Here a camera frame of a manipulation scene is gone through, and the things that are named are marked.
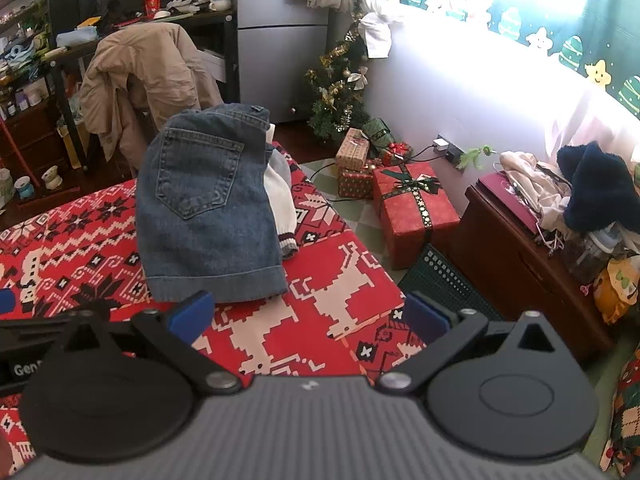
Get cream knit sweater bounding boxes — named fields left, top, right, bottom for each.
left=263, top=122, right=301, bottom=261

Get white drawer unit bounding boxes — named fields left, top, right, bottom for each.
left=197, top=47, right=228, bottom=83

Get black desk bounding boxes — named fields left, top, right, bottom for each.
left=47, top=7, right=240, bottom=173

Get large red gift box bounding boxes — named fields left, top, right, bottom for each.
left=372, top=161, right=462, bottom=271

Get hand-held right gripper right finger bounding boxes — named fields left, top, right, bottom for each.
left=376, top=291, right=571, bottom=394

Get dark blue fluffy garment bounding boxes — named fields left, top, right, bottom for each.
left=556, top=141, right=640, bottom=233

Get silver refrigerator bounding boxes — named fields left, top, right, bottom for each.
left=235, top=0, right=331, bottom=125

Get small red gift box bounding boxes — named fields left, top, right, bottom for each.
left=338, top=167, right=375, bottom=199

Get dark green cutting mat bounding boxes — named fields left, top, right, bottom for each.
left=397, top=242, right=506, bottom=322

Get green christmas curtain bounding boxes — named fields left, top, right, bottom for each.
left=325, top=0, right=640, bottom=121

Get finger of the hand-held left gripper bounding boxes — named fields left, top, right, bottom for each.
left=0, top=289, right=77, bottom=344

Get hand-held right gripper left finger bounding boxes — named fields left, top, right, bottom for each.
left=60, top=290, right=244, bottom=395

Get red patterned blanket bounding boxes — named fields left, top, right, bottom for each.
left=0, top=142, right=426, bottom=476

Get wooden drawer chest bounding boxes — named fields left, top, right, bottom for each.
left=0, top=95, right=68, bottom=171

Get tiny red bowed gift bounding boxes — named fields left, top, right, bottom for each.
left=382, top=141, right=415, bottom=166

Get light blue packet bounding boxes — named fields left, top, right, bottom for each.
left=56, top=27, right=98, bottom=48

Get wooden bedside cabinet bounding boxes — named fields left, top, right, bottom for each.
left=450, top=172, right=618, bottom=361

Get clear plastic jar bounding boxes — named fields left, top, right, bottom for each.
left=570, top=230, right=618, bottom=283

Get yellow plush toy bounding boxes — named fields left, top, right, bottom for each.
left=593, top=257, right=640, bottom=326

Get green feather toy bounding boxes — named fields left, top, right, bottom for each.
left=457, top=144, right=496, bottom=171

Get white knotted cloth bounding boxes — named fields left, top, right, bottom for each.
left=357, top=0, right=406, bottom=60

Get small christmas tree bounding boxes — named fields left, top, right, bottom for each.
left=303, top=25, right=373, bottom=143

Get green gift box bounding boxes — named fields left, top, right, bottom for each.
left=362, top=118, right=396, bottom=150

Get red broom handle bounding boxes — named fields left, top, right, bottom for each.
left=0, top=119, right=36, bottom=186

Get tan patterned gift box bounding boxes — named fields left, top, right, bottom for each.
left=335, top=128, right=371, bottom=171

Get maroon flat box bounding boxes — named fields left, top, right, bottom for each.
left=475, top=170, right=541, bottom=235

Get plaid patchwork cloth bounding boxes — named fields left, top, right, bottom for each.
left=607, top=345, right=640, bottom=478

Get blue denim shorts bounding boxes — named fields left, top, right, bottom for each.
left=136, top=103, right=289, bottom=304

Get beige jacket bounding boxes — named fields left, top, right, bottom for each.
left=80, top=22, right=223, bottom=176

